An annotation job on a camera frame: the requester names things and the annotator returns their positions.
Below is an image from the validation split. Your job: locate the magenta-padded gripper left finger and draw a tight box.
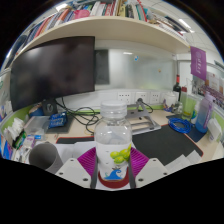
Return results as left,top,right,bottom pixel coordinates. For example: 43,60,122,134
54,147,99,189

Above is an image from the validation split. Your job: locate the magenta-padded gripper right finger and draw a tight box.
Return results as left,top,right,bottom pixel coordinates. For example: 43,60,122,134
128,146,171,189

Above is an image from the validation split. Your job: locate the clear plastic water bottle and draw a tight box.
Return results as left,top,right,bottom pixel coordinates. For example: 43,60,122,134
93,99,133,183

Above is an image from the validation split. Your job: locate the black desk mat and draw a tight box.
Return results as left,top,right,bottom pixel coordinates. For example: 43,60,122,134
55,123,204,167

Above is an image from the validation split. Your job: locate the folded white paper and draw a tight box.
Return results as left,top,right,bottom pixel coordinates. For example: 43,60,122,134
164,149,203,174

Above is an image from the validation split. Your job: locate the grey cup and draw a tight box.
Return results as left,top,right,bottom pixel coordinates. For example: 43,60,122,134
28,141,64,174

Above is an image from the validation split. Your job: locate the grey metal laptop stand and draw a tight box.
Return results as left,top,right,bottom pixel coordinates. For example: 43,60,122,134
125,98,162,136

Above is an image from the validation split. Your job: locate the small blue box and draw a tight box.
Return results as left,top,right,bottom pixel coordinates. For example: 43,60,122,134
48,112,69,130

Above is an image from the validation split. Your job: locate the clear plastic box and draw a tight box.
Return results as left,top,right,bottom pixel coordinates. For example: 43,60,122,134
24,115,50,136

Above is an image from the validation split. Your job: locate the white tissue pile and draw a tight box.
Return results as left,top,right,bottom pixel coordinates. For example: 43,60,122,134
3,117,25,149

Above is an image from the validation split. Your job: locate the white soft pack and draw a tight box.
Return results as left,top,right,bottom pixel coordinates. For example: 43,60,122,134
208,118,223,143

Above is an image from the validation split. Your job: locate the purple drinking bottle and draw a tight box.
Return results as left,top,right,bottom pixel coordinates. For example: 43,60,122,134
194,92,214,134

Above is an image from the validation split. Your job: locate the dark wine bottle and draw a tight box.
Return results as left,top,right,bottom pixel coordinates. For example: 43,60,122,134
172,74,183,103

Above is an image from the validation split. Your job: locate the black computer monitor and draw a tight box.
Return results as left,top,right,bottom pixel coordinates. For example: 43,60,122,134
9,35,97,116

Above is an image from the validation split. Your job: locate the purple hanging banner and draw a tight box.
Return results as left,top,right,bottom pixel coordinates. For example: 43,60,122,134
189,45,208,82

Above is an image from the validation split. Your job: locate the coiled blue cable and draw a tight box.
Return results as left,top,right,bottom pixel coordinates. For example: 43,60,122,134
167,117,193,135

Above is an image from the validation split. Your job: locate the black cable bundle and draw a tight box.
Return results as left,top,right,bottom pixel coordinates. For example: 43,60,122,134
56,98,101,134

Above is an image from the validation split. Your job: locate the colourful wall poster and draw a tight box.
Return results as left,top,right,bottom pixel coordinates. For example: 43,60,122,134
199,71,224,108

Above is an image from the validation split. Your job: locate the wall shelf with books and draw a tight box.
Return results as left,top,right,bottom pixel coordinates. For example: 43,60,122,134
6,0,191,68

